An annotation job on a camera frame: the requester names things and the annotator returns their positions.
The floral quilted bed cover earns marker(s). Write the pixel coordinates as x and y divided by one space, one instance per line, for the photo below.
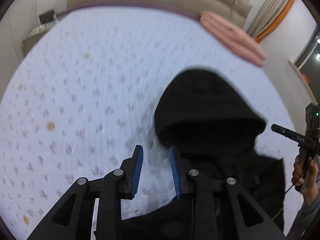
85 96

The dark window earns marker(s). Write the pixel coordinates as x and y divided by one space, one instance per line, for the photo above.
307 66

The black hooded jacket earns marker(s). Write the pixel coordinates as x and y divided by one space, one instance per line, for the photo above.
215 130

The grey bedside table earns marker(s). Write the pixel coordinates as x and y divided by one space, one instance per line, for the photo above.
35 35

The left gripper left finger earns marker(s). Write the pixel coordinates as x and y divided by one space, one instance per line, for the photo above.
72 215

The brown patterned bag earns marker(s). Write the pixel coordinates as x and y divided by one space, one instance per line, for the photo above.
47 16

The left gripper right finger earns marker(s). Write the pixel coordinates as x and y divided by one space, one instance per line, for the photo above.
220 209

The folded pink blanket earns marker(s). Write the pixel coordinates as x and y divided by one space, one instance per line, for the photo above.
233 38

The beige and orange curtain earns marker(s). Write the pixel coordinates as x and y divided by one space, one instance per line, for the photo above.
268 18

